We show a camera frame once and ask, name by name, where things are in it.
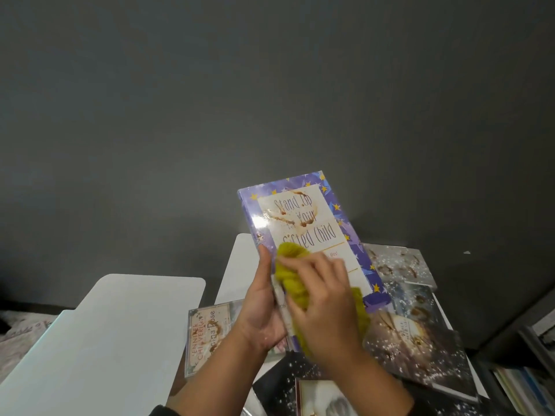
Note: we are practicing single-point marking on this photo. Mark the person's right forearm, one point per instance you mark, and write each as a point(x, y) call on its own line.
point(368, 385)

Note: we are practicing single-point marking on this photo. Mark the grey stained book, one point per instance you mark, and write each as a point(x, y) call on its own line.
point(401, 264)

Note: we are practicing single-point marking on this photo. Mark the cream stained book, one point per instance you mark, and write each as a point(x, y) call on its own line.
point(208, 333)

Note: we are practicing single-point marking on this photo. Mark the white book with red edge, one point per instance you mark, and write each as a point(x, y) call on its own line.
point(323, 400)

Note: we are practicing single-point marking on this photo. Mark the dark bookshelf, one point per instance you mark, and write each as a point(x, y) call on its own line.
point(516, 337)

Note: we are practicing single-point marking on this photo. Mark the patterned rug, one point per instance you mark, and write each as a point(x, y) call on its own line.
point(19, 337)

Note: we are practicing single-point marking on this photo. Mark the person's left thumb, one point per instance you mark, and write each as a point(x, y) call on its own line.
point(263, 268)

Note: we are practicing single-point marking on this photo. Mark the person's left forearm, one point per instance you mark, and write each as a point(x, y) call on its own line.
point(212, 376)

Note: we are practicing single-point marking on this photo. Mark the large dark speckled book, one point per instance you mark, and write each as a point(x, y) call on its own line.
point(425, 355)

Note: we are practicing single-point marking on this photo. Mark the row of shelved books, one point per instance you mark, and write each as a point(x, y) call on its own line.
point(527, 389)

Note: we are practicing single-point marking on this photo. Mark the person's left hand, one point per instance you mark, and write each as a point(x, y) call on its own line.
point(256, 318)

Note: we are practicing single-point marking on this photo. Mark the black speckled book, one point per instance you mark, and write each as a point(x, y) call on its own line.
point(277, 385)

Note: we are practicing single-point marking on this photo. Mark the black sleeve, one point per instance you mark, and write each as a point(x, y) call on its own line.
point(164, 411)

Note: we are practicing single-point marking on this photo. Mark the person's right fingers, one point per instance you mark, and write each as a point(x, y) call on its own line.
point(316, 268)

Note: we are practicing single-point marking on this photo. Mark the person's right hand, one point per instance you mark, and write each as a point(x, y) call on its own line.
point(325, 316)

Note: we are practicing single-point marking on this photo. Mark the purple starry stained book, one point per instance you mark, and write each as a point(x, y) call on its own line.
point(303, 220)

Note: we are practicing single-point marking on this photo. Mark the green cleaning cloth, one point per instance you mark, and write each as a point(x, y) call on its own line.
point(291, 279)

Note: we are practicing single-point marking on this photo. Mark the dark blue stained book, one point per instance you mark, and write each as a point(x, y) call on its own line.
point(418, 301)

